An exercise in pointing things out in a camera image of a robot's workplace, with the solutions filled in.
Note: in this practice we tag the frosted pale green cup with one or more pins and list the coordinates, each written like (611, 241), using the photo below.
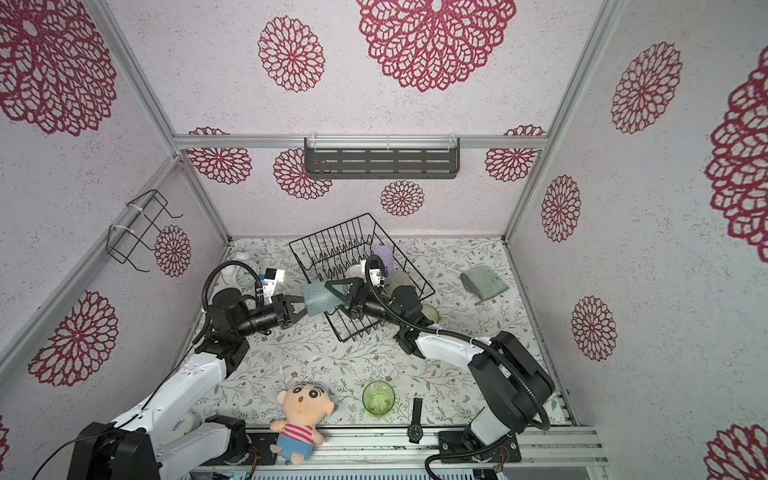
(398, 279)

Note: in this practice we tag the plush doll striped shirt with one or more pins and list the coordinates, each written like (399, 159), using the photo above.
(304, 406)

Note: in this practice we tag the black wristwatch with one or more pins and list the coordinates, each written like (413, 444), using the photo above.
(415, 429)

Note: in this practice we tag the grey wall shelf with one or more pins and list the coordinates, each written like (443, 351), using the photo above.
(382, 160)

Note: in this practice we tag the bright green short cup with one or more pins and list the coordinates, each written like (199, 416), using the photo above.
(378, 398)

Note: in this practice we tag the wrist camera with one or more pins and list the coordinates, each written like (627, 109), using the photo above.
(271, 279)
(377, 274)

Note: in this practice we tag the teal plastic cup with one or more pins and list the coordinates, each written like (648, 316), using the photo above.
(320, 299)

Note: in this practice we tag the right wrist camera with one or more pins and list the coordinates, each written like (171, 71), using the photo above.
(377, 274)

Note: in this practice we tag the green folded cloth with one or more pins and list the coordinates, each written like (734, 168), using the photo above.
(483, 283)

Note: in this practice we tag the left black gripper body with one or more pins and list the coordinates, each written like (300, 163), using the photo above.
(268, 317)

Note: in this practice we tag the white mug red inside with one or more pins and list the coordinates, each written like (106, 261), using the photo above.
(356, 271)

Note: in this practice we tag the tall light green cup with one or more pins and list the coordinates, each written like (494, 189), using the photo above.
(430, 314)

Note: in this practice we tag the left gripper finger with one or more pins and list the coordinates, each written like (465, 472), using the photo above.
(289, 301)
(294, 317)

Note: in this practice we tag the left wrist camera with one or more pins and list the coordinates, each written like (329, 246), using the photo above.
(271, 279)

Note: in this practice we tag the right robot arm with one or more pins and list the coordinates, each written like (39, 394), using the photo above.
(513, 384)

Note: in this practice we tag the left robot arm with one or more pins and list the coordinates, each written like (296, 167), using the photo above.
(137, 444)

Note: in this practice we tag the black wire wall basket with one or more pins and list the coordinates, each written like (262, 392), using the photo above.
(124, 238)

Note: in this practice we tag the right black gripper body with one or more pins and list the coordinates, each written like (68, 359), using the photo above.
(373, 307)

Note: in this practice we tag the black wire dish rack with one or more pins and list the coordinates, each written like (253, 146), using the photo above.
(345, 263)

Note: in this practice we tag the lilac plastic cup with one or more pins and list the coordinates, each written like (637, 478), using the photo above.
(386, 255)

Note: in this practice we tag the white alarm clock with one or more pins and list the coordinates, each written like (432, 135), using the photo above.
(238, 276)

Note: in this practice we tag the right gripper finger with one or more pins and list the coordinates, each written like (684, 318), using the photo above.
(349, 305)
(339, 287)

